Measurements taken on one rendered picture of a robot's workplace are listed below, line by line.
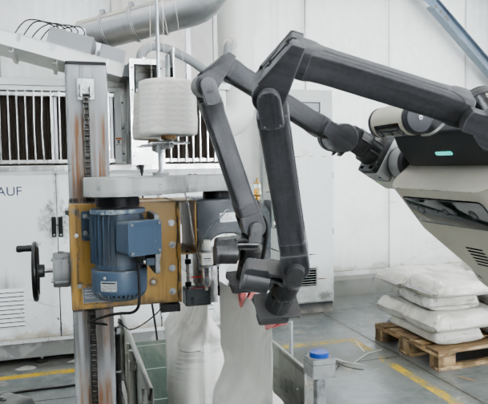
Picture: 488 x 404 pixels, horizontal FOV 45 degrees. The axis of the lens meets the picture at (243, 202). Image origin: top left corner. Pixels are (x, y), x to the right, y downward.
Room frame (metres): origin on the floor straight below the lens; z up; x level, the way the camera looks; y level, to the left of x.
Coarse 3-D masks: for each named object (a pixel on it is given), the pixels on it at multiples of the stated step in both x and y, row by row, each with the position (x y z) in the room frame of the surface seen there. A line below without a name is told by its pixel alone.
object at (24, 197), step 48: (0, 96) 4.25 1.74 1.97; (48, 96) 4.34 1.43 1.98; (0, 144) 4.16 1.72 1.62; (48, 144) 4.34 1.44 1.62; (0, 192) 4.16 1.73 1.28; (48, 192) 4.26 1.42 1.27; (192, 192) 4.57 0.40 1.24; (0, 240) 4.16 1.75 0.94; (48, 240) 4.25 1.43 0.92; (0, 288) 4.16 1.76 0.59; (48, 288) 4.25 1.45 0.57; (0, 336) 4.15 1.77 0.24; (48, 336) 4.24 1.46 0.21; (144, 336) 4.49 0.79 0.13
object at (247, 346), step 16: (224, 288) 1.76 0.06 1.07; (224, 304) 1.77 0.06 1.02; (224, 320) 1.77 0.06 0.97; (240, 320) 1.63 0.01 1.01; (256, 320) 1.45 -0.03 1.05; (224, 336) 1.77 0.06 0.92; (240, 336) 1.63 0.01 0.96; (256, 336) 1.45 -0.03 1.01; (224, 352) 1.76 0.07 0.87; (240, 352) 1.63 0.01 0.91; (256, 352) 1.45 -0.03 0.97; (224, 368) 1.69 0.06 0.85; (240, 368) 1.61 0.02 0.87; (256, 368) 1.46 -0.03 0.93; (224, 384) 1.61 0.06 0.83; (240, 384) 1.54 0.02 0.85; (256, 384) 1.46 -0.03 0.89; (272, 384) 1.33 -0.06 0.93; (224, 400) 1.56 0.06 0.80; (240, 400) 1.50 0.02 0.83; (256, 400) 1.42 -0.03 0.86; (272, 400) 1.33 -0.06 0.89
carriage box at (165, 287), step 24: (72, 216) 1.69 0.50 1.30; (144, 216) 1.76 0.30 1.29; (168, 216) 1.78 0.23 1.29; (72, 240) 1.69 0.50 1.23; (168, 240) 1.78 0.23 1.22; (72, 264) 1.69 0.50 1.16; (144, 264) 1.75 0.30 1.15; (168, 264) 1.78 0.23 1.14; (72, 288) 1.69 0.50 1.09; (168, 288) 1.78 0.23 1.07
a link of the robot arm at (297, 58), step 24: (288, 48) 0.93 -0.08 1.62; (312, 48) 0.95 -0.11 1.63; (264, 72) 0.97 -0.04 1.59; (288, 72) 0.95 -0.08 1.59; (312, 72) 0.96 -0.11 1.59; (336, 72) 0.96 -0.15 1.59; (360, 72) 0.96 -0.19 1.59; (384, 72) 0.97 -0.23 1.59; (384, 96) 0.98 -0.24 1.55; (408, 96) 0.98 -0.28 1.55; (432, 96) 0.98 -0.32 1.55; (456, 96) 0.98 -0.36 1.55; (456, 120) 0.99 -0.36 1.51; (480, 120) 0.97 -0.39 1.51; (480, 144) 0.99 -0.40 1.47
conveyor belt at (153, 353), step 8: (136, 344) 3.47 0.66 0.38; (144, 344) 3.46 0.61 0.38; (152, 344) 3.46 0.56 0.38; (160, 344) 3.46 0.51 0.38; (144, 352) 3.31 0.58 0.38; (152, 352) 3.31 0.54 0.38; (160, 352) 3.30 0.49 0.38; (144, 360) 3.17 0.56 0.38; (152, 360) 3.17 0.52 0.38; (160, 360) 3.16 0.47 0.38; (152, 368) 3.04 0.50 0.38; (160, 368) 3.04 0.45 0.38; (152, 376) 2.92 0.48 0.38; (160, 376) 2.92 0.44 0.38; (152, 384) 2.81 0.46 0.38; (160, 384) 2.81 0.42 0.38; (160, 392) 2.70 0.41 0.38; (160, 400) 2.61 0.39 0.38
